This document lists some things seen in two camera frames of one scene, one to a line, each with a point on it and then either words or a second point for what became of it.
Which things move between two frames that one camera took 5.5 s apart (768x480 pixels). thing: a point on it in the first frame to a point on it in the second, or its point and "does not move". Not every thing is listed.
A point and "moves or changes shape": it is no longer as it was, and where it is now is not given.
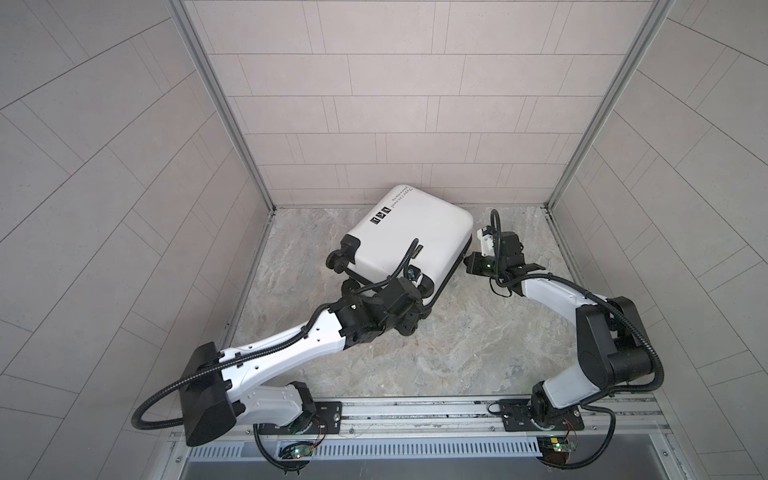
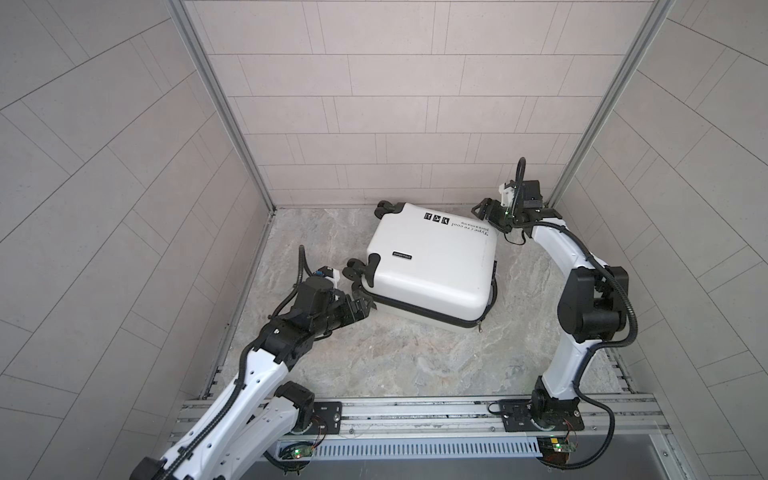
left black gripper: x=411 y=315 to x=347 y=316
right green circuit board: x=554 y=448 does not move
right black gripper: x=474 y=267 to x=492 y=215
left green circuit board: x=296 y=450 does not move
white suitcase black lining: x=404 y=233 moves or changes shape
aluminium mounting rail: x=640 y=417 does not move
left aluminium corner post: x=184 y=20 does not move
